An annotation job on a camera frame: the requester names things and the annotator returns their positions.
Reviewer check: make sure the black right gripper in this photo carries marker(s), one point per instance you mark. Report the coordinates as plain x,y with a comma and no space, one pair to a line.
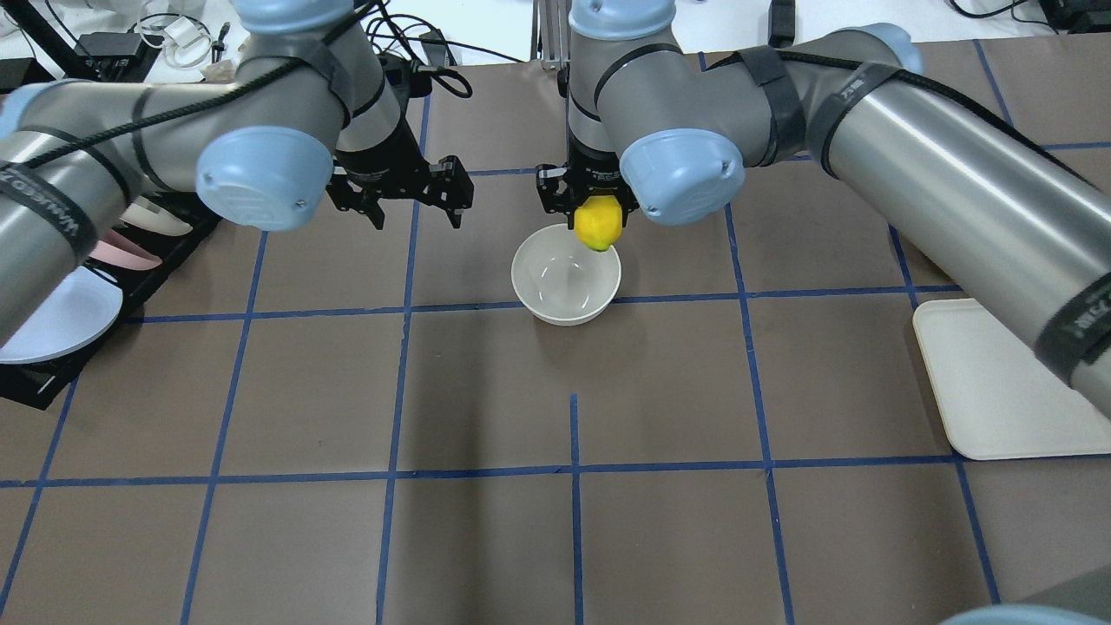
593,167

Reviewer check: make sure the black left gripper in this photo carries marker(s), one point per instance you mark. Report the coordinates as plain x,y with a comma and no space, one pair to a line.
379,161

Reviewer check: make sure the yellow lemon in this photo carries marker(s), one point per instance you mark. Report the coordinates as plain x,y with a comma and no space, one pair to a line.
598,222

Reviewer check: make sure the white ceramic bowl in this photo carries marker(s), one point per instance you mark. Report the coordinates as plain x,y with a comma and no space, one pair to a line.
560,280

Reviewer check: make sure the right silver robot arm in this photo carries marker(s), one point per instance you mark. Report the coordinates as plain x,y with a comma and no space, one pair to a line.
1018,230

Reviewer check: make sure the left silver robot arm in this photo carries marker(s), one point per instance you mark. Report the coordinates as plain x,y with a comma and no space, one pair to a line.
309,96

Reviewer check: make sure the cream plate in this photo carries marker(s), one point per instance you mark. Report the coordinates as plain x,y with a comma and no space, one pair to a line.
150,216

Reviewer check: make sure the pink plate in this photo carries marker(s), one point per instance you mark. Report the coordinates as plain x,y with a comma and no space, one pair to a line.
116,250

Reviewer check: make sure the blue plate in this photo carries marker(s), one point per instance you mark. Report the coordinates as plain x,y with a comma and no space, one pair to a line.
78,312

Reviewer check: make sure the black dish rack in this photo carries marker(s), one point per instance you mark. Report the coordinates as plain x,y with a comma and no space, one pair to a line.
36,385

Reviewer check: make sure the white rectangular tray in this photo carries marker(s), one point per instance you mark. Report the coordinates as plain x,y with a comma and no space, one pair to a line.
996,401

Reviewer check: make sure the aluminium frame post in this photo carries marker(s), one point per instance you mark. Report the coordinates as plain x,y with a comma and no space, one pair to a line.
551,34

